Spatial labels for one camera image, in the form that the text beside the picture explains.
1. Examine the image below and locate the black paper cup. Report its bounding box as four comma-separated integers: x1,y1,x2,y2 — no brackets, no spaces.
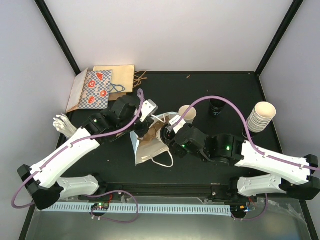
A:
208,99,226,117

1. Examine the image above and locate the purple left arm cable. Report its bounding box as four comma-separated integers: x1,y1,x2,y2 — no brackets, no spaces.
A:
11,88,146,209

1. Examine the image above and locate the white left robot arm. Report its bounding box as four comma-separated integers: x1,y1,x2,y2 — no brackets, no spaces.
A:
17,93,158,210

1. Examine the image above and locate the white orange-edged paper bag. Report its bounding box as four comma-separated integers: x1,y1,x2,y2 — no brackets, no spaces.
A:
66,68,88,113

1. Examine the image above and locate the light blue paper bag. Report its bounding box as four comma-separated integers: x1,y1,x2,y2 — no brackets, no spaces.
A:
130,112,178,168

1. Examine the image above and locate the tall stack of paper cups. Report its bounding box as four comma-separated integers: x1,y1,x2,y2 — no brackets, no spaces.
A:
246,101,277,138

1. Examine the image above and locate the small electronics board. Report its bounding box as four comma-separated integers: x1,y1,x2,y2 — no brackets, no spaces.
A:
91,203,110,211

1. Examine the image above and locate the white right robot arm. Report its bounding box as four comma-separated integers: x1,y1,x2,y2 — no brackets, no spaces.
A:
159,123,320,202

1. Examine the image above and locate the light blue slotted cable duct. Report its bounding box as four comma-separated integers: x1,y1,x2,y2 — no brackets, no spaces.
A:
43,202,231,217

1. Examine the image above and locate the blue checkered paper bag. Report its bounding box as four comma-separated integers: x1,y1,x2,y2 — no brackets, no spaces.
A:
78,70,126,110

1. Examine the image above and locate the tan kraft paper bag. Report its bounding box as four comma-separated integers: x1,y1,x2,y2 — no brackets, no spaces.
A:
93,65,147,94

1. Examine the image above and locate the single black cup lid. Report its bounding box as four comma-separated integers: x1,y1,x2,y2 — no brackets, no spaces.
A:
159,124,176,146

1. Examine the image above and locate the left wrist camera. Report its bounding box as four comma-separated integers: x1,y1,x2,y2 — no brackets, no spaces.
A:
139,99,159,122

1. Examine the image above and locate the brown kraft paper bag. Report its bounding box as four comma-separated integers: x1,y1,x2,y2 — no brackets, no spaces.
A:
108,92,127,102

